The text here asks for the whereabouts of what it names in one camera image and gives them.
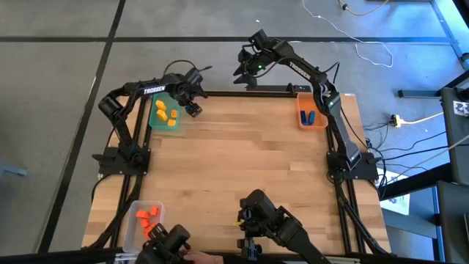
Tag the silver metal bracket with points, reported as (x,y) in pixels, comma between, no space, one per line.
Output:
(344,260)

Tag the white power strip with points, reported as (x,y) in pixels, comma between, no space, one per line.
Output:
(395,120)

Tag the grey floor bracket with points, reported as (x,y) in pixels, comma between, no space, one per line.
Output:
(12,170)

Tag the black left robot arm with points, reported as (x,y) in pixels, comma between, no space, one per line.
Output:
(154,89)

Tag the black side table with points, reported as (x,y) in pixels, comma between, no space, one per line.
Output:
(454,146)

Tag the black aluminium table frame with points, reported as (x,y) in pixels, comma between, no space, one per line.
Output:
(227,94)

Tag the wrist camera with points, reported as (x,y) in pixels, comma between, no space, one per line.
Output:
(261,38)
(194,76)

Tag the clear plastic bin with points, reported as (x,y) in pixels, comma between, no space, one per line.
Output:
(159,227)

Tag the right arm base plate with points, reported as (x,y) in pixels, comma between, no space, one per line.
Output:
(366,168)

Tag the dark floor bar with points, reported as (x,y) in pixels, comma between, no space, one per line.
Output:
(417,93)

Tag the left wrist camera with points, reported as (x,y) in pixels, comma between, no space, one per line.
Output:
(194,76)

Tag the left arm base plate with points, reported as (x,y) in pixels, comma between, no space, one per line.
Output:
(110,166)

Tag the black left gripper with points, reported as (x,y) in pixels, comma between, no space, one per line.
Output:
(187,93)

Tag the black white fiducial tag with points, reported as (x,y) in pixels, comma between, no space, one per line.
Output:
(461,108)

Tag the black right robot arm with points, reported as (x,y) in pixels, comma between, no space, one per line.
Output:
(300,71)

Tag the black mounting bar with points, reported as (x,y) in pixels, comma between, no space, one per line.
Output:
(271,88)

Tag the teal translucent plastic bin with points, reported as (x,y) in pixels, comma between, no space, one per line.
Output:
(154,124)

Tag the orange translucent plastic bin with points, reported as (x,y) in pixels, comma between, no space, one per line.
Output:
(318,122)

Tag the person's hand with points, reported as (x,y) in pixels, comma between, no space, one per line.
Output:
(203,257)

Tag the blue metal table leg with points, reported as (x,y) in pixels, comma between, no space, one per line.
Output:
(444,22)

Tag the white paper sheet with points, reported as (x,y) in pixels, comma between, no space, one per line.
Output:
(399,205)

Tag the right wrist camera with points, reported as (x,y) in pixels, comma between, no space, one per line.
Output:
(261,38)

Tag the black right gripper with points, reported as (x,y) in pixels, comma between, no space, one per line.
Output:
(258,60)

